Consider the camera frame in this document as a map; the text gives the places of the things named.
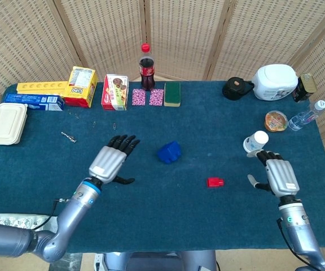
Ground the purple patterned card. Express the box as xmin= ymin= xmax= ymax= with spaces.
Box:
xmin=131 ymin=88 xmax=147 ymax=106
xmin=149 ymin=88 xmax=165 ymax=107

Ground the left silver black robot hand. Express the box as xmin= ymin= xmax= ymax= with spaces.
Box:
xmin=88 ymin=134 xmax=141 ymax=186

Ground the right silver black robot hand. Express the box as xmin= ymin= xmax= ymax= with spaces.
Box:
xmin=246 ymin=149 xmax=299 ymax=198

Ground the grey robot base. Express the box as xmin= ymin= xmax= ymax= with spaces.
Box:
xmin=94 ymin=250 xmax=217 ymax=271

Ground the woven bamboo folding screen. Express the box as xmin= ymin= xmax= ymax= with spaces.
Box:
xmin=0 ymin=0 xmax=325 ymax=255

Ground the dark can with gold lid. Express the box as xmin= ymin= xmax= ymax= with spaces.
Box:
xmin=292 ymin=73 xmax=318 ymax=103

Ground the blue tablecloth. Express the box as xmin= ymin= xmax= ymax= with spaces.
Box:
xmin=0 ymin=81 xmax=325 ymax=253

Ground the red white snack box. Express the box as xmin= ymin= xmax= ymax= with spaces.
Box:
xmin=101 ymin=73 xmax=130 ymax=111

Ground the green yellow sponge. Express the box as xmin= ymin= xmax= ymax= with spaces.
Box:
xmin=164 ymin=82 xmax=181 ymax=107

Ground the long blue box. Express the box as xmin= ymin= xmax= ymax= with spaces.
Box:
xmin=3 ymin=93 xmax=65 ymax=111

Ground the beige lidded food container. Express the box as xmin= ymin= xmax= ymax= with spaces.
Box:
xmin=0 ymin=102 xmax=28 ymax=146

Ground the red toy block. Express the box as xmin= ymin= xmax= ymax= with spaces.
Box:
xmin=207 ymin=177 xmax=225 ymax=188

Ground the orange jelly cup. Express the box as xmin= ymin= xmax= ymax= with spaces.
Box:
xmin=264 ymin=110 xmax=289 ymax=133

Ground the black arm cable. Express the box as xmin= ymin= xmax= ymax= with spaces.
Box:
xmin=35 ymin=198 xmax=71 ymax=230
xmin=276 ymin=217 xmax=316 ymax=268

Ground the yellow red UPO box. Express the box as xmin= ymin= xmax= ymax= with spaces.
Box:
xmin=63 ymin=66 xmax=99 ymax=108

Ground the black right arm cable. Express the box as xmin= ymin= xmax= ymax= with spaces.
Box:
xmin=276 ymin=217 xmax=316 ymax=268

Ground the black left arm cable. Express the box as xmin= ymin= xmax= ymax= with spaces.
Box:
xmin=35 ymin=198 xmax=71 ymax=230

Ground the white paper cup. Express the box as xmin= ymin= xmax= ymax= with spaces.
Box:
xmin=243 ymin=130 xmax=270 ymax=155

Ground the white wet wipes tub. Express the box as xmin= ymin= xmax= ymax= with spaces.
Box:
xmin=251 ymin=64 xmax=299 ymax=100

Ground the blue toy block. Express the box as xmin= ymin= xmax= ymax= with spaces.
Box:
xmin=156 ymin=140 xmax=182 ymax=164

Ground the long yellow box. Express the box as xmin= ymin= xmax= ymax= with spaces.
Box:
xmin=16 ymin=81 xmax=69 ymax=98

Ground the clear water bottle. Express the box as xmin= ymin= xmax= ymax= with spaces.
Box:
xmin=288 ymin=99 xmax=325 ymax=132

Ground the cola bottle with red cap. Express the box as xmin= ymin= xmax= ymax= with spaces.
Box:
xmin=138 ymin=42 xmax=156 ymax=91

